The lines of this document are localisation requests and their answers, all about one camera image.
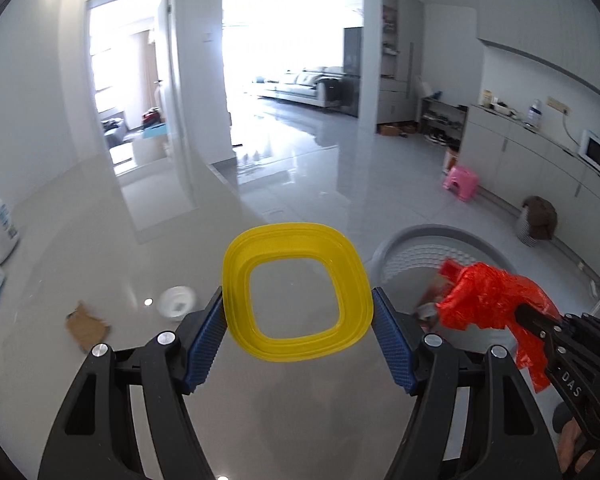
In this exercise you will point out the grey upper wall cabinet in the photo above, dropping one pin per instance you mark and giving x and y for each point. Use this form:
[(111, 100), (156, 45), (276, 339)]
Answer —
[(540, 15)]

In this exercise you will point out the dark red bag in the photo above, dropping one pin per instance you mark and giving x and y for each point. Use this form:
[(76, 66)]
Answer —
[(151, 117)]

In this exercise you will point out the pink plastic stool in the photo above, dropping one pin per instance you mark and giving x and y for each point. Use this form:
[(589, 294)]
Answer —
[(461, 180)]

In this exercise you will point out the brown cardboard box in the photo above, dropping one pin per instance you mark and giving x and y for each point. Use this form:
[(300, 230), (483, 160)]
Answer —
[(390, 130)]

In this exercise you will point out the brown cloth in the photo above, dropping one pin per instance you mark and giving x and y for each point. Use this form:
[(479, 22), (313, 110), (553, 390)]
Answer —
[(540, 215)]

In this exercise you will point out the dark grey armchair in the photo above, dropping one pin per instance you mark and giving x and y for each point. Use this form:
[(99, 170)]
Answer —
[(115, 132)]

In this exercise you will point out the brown cardboard piece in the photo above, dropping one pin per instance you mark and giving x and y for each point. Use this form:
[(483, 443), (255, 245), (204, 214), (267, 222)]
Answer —
[(87, 330)]

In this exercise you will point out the wall power socket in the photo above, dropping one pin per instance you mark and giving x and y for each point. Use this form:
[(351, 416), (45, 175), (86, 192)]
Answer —
[(558, 105)]

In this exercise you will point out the light grey sofa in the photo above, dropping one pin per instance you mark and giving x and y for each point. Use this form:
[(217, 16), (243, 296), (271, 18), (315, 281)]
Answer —
[(305, 82)]

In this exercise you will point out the shoe rack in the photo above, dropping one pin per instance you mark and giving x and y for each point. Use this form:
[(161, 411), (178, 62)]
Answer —
[(442, 122)]

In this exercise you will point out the grey woven basket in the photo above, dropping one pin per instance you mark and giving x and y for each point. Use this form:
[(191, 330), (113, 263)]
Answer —
[(524, 232)]

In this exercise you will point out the white plastic bottle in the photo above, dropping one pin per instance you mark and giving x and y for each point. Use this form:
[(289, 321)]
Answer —
[(534, 115)]

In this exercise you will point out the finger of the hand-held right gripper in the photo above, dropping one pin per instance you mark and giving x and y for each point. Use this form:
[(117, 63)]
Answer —
[(535, 319)]

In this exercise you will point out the white microwave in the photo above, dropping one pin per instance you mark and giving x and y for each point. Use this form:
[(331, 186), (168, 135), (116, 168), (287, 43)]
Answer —
[(597, 152)]

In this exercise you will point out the dark tall cabinet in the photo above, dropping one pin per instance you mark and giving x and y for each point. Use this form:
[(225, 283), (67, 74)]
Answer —
[(353, 70)]

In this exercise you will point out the grey perforated bin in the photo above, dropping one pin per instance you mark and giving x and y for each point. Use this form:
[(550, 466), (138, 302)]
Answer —
[(410, 255)]

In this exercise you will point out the open wall shelf unit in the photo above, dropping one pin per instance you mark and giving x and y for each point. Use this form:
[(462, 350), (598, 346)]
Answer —
[(400, 55)]

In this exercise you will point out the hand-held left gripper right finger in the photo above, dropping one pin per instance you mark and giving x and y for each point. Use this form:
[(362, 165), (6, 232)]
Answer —
[(395, 340)]

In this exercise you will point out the small white plastic cup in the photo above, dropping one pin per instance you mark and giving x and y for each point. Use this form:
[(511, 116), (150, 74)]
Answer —
[(177, 302)]

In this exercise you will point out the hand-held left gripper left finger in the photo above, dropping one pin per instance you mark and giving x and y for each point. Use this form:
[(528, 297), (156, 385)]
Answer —
[(207, 335)]

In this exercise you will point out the red plastic bag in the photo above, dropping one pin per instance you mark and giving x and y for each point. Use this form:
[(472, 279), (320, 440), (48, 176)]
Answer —
[(485, 295)]

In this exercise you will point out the grey sideboard cabinet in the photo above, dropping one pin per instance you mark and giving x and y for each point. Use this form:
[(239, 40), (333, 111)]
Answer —
[(520, 160)]

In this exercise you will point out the person's right hand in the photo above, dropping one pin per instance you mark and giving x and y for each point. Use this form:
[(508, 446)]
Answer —
[(575, 447)]

